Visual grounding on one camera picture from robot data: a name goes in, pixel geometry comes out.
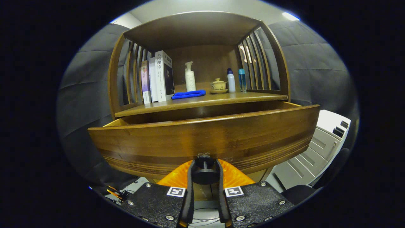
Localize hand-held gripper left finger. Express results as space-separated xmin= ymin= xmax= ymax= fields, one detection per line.
xmin=120 ymin=159 xmax=196 ymax=228

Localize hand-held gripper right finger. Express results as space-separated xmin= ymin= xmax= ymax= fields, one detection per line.
xmin=216 ymin=158 xmax=295 ymax=228

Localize black drawer knob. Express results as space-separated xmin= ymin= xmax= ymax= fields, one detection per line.
xmin=192 ymin=153 xmax=220 ymax=185

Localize wooden drawer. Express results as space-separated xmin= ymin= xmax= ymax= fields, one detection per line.
xmin=88 ymin=101 xmax=321 ymax=181

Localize wooden countertop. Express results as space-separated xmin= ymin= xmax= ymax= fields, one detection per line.
xmin=115 ymin=82 xmax=289 ymax=117

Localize white and grey office cabinet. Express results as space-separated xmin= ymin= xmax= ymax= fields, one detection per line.
xmin=266 ymin=110 xmax=352 ymax=192

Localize wooden cabinet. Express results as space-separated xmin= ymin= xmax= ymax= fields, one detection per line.
xmin=107 ymin=11 xmax=291 ymax=203

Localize orange and black tool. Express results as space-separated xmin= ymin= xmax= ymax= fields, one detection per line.
xmin=106 ymin=185 xmax=128 ymax=203

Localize black chair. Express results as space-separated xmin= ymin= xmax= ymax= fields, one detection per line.
xmin=281 ymin=147 xmax=352 ymax=206

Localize blue folded cloth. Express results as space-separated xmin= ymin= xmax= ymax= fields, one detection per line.
xmin=171 ymin=90 xmax=206 ymax=100

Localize yellow lidded tea cup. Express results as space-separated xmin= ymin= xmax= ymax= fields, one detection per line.
xmin=211 ymin=78 xmax=227 ymax=91

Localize white bottle with blue cap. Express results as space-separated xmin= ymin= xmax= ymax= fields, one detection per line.
xmin=227 ymin=68 xmax=236 ymax=93

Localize white pump bottle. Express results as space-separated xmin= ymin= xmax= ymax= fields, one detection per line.
xmin=185 ymin=61 xmax=196 ymax=92

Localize clear blue bottle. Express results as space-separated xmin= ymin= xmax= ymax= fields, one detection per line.
xmin=238 ymin=69 xmax=247 ymax=93

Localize thin white book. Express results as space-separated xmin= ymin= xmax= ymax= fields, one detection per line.
xmin=149 ymin=57 xmax=159 ymax=103

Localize purple book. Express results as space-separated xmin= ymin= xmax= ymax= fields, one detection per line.
xmin=141 ymin=60 xmax=152 ymax=105

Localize large white book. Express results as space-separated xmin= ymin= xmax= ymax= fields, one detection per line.
xmin=155 ymin=50 xmax=175 ymax=102

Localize black floor cables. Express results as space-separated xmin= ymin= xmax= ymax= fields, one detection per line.
xmin=189 ymin=207 xmax=222 ymax=227

